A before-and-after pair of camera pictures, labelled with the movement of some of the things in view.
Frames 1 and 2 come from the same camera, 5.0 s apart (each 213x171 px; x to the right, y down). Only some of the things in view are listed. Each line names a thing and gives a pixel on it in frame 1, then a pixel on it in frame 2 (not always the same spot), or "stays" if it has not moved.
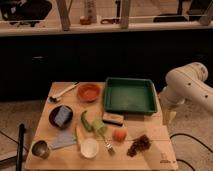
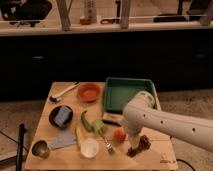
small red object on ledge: [84, 20] stays
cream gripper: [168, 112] -> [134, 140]
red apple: [120, 135] stays
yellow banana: [80, 134] stays
